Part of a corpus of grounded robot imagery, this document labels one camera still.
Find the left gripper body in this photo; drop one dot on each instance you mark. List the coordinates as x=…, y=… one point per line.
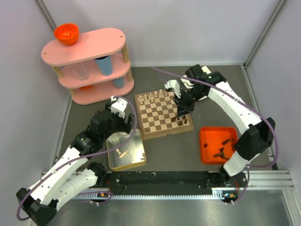
x=118, y=123

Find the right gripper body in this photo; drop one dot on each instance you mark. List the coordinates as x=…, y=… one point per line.
x=188, y=99

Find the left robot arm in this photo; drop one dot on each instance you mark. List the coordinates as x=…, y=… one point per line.
x=46, y=197

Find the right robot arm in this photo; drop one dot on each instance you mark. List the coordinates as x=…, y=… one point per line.
x=256, y=132

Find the wooden chess board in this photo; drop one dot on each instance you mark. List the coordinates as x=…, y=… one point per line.
x=155, y=114

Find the light piece lying in tin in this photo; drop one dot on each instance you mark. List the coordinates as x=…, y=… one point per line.
x=124, y=153

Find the square metal tin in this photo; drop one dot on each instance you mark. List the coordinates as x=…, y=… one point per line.
x=133, y=158

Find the dark piece in tin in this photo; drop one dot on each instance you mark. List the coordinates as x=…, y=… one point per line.
x=143, y=157

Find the white square plate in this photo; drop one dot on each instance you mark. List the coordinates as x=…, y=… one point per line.
x=188, y=83

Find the small blue cup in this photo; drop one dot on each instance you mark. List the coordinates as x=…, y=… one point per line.
x=119, y=83

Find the orange bowl under shelf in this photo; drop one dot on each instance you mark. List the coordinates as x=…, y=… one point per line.
x=85, y=87

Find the orange plastic tray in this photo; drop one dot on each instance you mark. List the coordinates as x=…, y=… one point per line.
x=217, y=144

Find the pink three-tier shelf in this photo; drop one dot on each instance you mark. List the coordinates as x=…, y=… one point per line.
x=91, y=45

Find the tall blue cup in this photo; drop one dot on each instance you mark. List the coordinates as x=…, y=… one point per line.
x=105, y=65

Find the clear drinking glass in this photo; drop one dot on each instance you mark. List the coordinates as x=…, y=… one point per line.
x=81, y=70

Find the orange bowl on shelf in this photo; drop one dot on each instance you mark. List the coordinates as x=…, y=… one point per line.
x=67, y=34

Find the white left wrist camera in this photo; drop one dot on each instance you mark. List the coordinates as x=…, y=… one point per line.
x=118, y=106

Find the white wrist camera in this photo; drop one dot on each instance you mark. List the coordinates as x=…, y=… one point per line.
x=118, y=106
x=173, y=86

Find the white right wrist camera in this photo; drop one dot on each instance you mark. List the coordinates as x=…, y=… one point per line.
x=173, y=86

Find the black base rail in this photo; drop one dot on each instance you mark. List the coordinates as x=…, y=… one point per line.
x=166, y=182

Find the white cable duct strip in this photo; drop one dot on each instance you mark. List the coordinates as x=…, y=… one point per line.
x=214, y=194

